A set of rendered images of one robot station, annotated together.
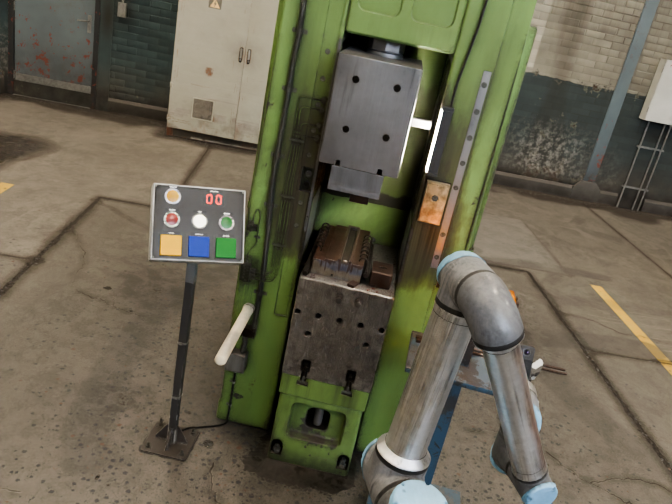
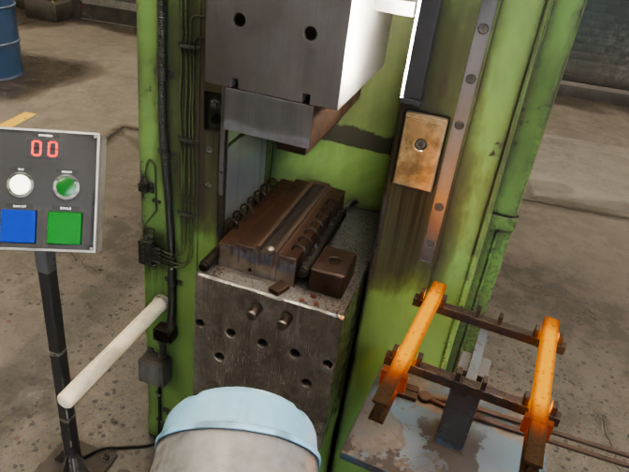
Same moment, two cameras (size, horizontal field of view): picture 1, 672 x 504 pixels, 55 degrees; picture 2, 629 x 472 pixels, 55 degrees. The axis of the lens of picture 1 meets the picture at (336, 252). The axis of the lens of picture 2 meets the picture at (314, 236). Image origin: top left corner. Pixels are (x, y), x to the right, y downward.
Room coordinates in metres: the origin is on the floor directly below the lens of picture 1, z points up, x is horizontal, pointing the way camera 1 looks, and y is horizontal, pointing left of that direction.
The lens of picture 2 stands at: (1.18, -0.41, 1.75)
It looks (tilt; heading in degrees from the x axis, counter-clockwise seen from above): 30 degrees down; 13
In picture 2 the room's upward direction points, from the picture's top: 8 degrees clockwise
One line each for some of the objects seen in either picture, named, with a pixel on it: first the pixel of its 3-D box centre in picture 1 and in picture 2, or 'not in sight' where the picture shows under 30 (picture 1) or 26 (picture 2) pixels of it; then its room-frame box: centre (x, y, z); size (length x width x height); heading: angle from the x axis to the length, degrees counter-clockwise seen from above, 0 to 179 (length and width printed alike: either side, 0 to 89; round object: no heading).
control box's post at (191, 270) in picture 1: (183, 337); (57, 345); (2.27, 0.54, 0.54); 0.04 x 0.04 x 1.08; 88
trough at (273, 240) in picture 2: (349, 243); (297, 213); (2.54, -0.05, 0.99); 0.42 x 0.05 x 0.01; 178
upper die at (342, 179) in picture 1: (359, 169); (300, 93); (2.54, -0.03, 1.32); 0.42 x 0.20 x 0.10; 178
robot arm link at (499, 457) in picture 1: (512, 449); not in sight; (1.49, -0.59, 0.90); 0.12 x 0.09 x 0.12; 16
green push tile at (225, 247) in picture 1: (225, 248); (65, 228); (2.19, 0.41, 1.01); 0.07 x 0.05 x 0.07; 113
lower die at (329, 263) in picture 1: (342, 250); (286, 223); (2.54, -0.03, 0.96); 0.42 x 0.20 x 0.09; 178
